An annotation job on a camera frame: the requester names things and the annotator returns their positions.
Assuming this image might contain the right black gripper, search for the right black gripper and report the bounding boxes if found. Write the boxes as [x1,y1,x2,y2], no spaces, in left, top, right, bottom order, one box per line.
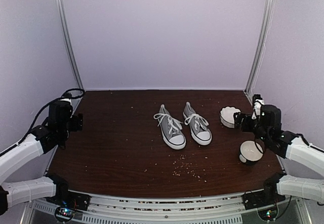
[234,112,270,145]

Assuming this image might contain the grey sneaker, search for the grey sneaker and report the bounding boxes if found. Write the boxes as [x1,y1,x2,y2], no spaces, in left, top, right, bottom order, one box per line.
[183,102,212,146]
[153,104,186,150]

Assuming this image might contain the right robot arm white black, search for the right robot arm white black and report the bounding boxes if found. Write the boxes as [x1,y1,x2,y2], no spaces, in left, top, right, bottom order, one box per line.
[233,103,323,205]

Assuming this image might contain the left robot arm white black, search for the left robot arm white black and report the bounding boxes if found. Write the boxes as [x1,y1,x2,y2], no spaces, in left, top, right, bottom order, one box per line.
[1,97,83,214]

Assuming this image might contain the black and white bowl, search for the black and white bowl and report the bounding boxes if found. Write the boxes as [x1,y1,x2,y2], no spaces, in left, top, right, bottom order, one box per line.
[238,141,264,166]

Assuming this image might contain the white fluted ceramic bowl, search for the white fluted ceramic bowl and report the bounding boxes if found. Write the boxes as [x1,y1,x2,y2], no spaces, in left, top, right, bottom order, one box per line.
[220,106,241,128]

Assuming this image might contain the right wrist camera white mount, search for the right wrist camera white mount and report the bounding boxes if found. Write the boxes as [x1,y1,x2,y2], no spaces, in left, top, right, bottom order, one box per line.
[252,94,264,119]

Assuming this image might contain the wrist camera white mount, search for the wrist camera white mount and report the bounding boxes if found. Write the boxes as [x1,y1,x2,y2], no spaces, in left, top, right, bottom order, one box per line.
[60,92,72,106]
[252,94,264,119]

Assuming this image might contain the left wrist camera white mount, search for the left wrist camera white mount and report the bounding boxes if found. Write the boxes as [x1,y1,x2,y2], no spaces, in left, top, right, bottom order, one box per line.
[60,92,72,106]

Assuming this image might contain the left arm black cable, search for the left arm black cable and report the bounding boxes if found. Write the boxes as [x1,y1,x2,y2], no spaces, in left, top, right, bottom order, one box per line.
[15,88,86,146]

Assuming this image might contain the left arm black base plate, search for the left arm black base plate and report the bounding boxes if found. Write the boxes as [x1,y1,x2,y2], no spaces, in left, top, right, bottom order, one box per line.
[46,191,91,211]

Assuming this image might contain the front aluminium rail frame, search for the front aluminium rail frame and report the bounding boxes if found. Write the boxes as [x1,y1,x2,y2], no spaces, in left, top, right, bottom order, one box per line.
[21,180,311,224]

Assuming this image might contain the right aluminium frame post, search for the right aluminium frame post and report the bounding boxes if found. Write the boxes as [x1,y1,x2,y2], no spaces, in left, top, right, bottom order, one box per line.
[245,0,275,99]

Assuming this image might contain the aluminium frame post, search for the aluminium frame post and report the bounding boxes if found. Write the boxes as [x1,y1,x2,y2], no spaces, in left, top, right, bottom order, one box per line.
[245,0,275,99]
[56,0,84,89]

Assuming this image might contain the left aluminium frame post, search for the left aluminium frame post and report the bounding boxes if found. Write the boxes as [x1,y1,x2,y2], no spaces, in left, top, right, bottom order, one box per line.
[56,0,84,89]

